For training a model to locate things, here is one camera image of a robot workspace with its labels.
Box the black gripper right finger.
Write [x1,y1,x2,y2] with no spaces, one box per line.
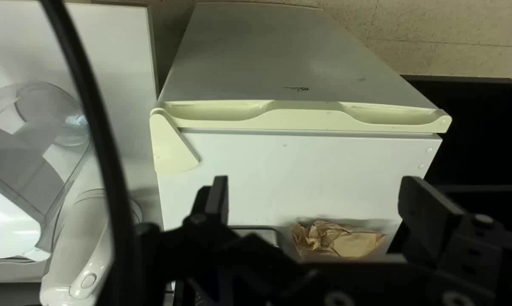
[388,176,512,271]

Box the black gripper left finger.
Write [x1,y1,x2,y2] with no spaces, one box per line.
[181,176,232,232]

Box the brown paper filter bag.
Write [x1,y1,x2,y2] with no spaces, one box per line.
[288,218,388,261]

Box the black shelf unit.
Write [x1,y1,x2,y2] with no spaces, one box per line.
[402,75,512,228]

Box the clear white water filter pitcher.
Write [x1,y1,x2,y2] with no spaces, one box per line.
[0,82,94,262]

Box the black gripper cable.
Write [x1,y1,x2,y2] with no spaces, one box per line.
[38,0,141,306]

